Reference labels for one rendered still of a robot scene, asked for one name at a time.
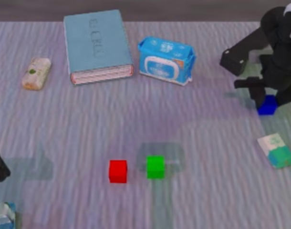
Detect blue cube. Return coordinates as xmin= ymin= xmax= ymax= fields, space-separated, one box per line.
xmin=257 ymin=94 xmax=278 ymax=116

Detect blue and white box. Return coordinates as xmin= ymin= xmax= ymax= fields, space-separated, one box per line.
xmin=0 ymin=202 xmax=17 ymax=229

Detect beige tissue pack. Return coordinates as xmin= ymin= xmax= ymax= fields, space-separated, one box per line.
xmin=21 ymin=57 xmax=52 ymax=91

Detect light blue hardcover book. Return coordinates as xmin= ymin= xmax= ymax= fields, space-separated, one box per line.
xmin=63 ymin=9 xmax=134 ymax=85

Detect blue wet wipes pack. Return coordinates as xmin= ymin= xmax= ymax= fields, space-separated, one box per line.
xmin=137 ymin=36 xmax=197 ymax=86

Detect green cube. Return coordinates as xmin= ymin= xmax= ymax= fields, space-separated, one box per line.
xmin=146 ymin=156 xmax=166 ymax=179

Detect green and white tissue pack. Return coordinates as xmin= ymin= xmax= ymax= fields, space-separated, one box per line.
xmin=257 ymin=133 xmax=291 ymax=169

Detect red cube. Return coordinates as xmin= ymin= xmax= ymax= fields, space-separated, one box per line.
xmin=109 ymin=159 xmax=128 ymax=184

